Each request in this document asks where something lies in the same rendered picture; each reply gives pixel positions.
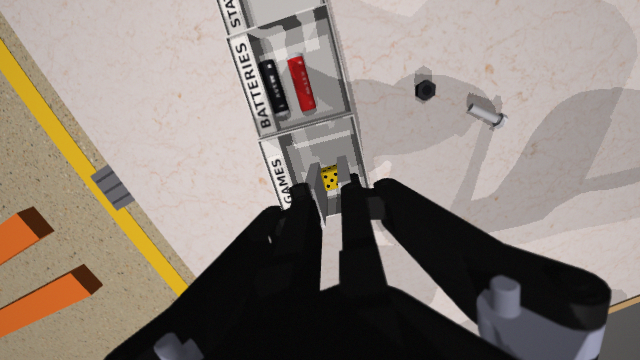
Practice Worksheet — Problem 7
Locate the black hex nut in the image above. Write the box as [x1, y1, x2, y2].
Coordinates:
[415, 80, 436, 101]

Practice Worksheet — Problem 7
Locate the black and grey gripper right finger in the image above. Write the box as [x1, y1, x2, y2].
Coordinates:
[336, 155, 612, 360]

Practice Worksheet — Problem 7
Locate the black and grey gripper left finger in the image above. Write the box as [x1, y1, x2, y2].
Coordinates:
[103, 162, 327, 360]

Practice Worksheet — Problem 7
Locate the black aa battery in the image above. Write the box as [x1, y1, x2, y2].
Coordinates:
[258, 59, 290, 117]

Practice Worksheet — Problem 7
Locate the yellow die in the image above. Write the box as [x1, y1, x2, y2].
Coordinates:
[321, 164, 339, 191]

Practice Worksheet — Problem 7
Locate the grey metal bolt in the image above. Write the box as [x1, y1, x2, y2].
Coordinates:
[468, 103, 508, 129]

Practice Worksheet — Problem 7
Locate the red aa battery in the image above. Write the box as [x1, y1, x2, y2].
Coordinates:
[286, 53, 316, 112]

